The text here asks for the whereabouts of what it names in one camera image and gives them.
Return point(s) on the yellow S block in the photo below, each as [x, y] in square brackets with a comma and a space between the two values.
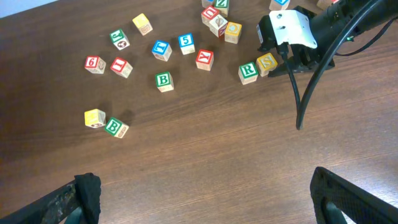
[265, 64]

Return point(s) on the green b block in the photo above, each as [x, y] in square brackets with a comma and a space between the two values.
[116, 128]
[164, 81]

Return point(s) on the yellow block lower left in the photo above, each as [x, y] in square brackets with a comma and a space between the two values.
[95, 118]

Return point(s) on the green R block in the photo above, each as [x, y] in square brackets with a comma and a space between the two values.
[248, 73]

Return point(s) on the blue 5 block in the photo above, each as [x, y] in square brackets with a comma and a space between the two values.
[186, 43]

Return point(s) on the blue block centre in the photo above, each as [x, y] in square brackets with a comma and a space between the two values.
[324, 4]

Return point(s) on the blue T block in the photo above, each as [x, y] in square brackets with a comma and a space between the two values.
[162, 50]

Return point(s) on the blue X block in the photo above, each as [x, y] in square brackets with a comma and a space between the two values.
[279, 5]

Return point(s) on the green B block centre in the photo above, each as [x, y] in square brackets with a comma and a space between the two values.
[164, 81]

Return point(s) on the red 1 block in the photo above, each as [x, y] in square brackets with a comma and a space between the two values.
[121, 67]

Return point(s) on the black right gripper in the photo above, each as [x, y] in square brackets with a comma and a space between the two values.
[304, 59]

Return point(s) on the red U block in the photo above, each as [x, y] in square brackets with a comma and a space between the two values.
[208, 14]

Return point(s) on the yellow block centre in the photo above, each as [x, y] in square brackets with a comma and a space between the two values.
[232, 32]

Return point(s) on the red 6 block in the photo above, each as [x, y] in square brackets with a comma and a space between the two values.
[95, 64]

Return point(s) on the red Y block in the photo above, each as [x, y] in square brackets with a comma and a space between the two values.
[205, 59]

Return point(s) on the green Z block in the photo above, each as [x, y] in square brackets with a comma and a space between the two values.
[222, 6]

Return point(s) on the green B block lower left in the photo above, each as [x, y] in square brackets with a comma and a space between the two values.
[116, 128]

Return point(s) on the red leaf picture block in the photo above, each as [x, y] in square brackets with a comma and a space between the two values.
[218, 25]

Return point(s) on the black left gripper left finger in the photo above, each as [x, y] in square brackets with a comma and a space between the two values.
[78, 199]

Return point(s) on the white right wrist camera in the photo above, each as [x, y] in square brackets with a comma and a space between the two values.
[292, 27]

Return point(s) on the yellow block upper left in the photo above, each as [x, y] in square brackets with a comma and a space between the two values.
[142, 23]

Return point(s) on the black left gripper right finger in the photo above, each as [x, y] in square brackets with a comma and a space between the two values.
[334, 198]

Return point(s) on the green J block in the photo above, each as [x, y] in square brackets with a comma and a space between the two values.
[119, 39]

